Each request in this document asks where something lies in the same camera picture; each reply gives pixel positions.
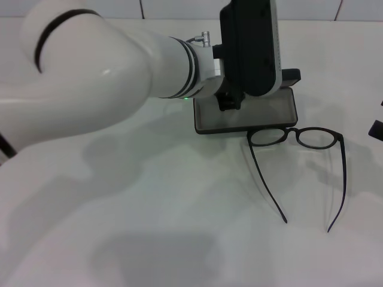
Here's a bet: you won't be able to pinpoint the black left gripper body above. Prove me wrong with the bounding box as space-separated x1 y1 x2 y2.
214 86 245 112

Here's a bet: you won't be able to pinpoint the black glasses case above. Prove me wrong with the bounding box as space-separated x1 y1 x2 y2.
193 68 302 136

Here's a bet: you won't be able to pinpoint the black glasses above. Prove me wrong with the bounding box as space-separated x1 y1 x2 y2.
247 126 348 234

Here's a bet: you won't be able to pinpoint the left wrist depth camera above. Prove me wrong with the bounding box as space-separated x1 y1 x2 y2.
212 0 284 98

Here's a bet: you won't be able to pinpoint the grey left wrist cable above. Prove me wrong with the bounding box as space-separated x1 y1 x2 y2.
186 30 212 47

